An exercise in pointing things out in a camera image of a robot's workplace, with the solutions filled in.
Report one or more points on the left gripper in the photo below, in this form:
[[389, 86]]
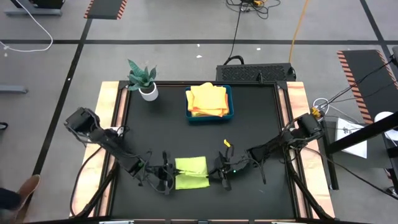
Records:
[[158, 175]]

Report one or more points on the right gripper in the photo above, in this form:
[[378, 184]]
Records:
[[234, 164]]

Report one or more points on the lime green microfiber towel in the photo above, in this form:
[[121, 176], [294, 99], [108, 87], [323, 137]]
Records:
[[192, 180]]

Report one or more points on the yellow microfiber towel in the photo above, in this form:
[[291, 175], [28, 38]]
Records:
[[189, 101]]

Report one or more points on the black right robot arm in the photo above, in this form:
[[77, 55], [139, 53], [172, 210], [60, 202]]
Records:
[[280, 140]]

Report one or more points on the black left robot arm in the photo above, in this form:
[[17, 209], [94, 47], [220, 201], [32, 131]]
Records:
[[109, 141]]

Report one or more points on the blue plastic bin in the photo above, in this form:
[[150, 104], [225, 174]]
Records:
[[210, 119]]

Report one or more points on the snake plant in white pot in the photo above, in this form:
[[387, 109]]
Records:
[[149, 91]]

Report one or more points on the wooden side board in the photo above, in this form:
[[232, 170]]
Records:
[[107, 93], [297, 96]]

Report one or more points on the black computer case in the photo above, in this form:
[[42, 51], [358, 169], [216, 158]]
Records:
[[255, 73]]

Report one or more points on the white paper sheets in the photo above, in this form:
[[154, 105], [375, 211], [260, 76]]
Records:
[[354, 146]]

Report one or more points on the black metal beam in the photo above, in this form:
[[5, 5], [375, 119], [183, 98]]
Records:
[[367, 132]]

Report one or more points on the person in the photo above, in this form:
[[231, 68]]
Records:
[[18, 199]]

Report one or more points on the white round object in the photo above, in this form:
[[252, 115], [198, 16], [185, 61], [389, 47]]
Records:
[[384, 116]]

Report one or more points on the hazard-striped black floor mat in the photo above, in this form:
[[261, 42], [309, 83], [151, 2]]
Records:
[[105, 9], [363, 62]]

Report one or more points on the grey metal bar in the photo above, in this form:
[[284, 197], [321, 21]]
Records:
[[12, 89]]

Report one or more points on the black desktop computer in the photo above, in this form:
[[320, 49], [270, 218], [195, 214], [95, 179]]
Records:
[[48, 3]]

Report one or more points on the silver aluminium bracket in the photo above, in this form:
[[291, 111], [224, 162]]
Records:
[[289, 222], [116, 222]]

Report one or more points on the black aluminium table frame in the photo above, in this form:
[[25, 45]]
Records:
[[202, 83]]

